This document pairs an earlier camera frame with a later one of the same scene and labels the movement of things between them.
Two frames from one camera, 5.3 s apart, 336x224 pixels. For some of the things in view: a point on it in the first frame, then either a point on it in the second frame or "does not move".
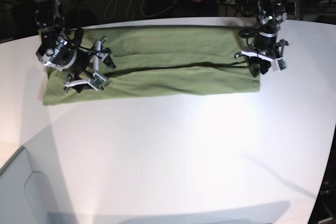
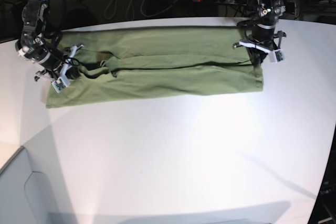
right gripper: [265, 46] to [265, 39]
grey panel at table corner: [25, 197] does not move
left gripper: [81, 65] to [58, 76]
